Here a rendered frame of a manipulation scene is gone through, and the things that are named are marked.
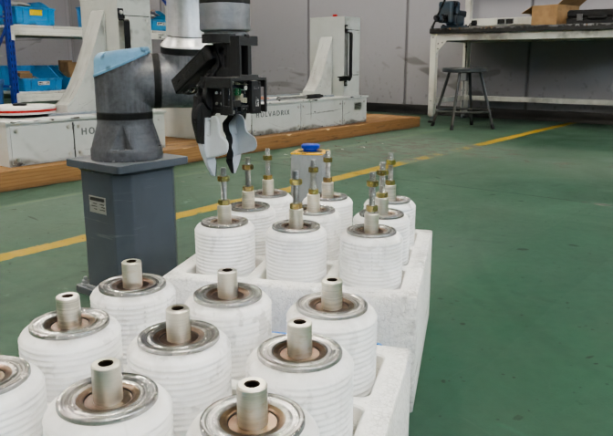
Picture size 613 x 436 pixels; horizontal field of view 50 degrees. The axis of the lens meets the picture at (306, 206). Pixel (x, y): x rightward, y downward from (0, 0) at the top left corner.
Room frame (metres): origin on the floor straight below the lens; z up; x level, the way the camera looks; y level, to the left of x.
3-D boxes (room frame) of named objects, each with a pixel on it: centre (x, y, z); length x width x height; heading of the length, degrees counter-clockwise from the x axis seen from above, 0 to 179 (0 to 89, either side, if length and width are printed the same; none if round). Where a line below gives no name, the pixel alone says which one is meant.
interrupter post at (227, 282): (0.69, 0.09, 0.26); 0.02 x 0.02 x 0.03
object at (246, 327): (0.69, 0.09, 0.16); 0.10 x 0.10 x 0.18
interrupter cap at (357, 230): (0.97, -0.10, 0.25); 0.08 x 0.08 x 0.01
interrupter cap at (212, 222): (1.02, 0.13, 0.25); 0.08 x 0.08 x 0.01
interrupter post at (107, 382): (0.46, 0.15, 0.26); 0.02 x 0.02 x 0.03
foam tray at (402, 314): (1.11, -0.01, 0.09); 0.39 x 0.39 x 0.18; 76
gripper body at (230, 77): (1.01, 0.11, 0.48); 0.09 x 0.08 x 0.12; 47
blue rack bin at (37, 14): (5.78, 2.42, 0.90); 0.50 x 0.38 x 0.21; 53
